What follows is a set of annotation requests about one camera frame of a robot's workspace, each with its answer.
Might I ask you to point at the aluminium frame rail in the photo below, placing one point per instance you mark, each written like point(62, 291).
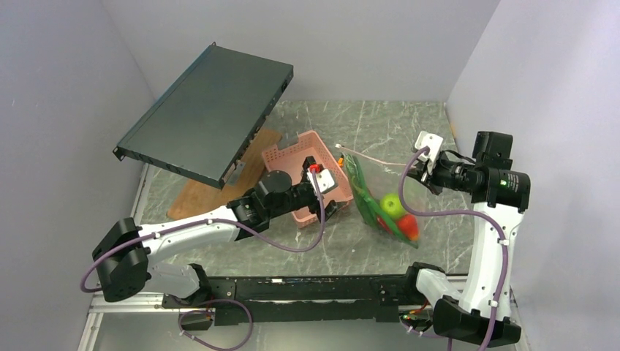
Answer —
point(143, 302)

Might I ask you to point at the green fake apple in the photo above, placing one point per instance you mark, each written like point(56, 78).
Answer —
point(392, 206)

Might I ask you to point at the pink perforated plastic basket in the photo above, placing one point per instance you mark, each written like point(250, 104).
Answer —
point(290, 155)

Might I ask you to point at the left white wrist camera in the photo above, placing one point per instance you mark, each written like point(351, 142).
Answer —
point(321, 179)

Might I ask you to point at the brown wooden board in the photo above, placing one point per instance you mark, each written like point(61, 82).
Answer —
point(197, 198)

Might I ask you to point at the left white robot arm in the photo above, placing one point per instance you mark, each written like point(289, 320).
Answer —
point(132, 258)

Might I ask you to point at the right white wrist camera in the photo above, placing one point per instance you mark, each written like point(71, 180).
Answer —
point(428, 145)

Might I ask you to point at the dark green rack server chassis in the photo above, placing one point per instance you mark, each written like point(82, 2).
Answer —
point(203, 123)

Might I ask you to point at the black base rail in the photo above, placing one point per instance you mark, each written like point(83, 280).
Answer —
point(307, 298)

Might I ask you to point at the clear zip top bag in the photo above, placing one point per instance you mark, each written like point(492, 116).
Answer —
point(382, 194)

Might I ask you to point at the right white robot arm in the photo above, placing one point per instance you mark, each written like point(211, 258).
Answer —
point(479, 313)

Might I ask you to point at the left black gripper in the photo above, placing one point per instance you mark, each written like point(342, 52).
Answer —
point(315, 208)

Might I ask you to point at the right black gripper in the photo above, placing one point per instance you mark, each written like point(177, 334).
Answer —
point(430, 179)

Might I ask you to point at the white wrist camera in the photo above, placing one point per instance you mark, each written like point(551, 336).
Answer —
point(321, 179)
point(428, 145)

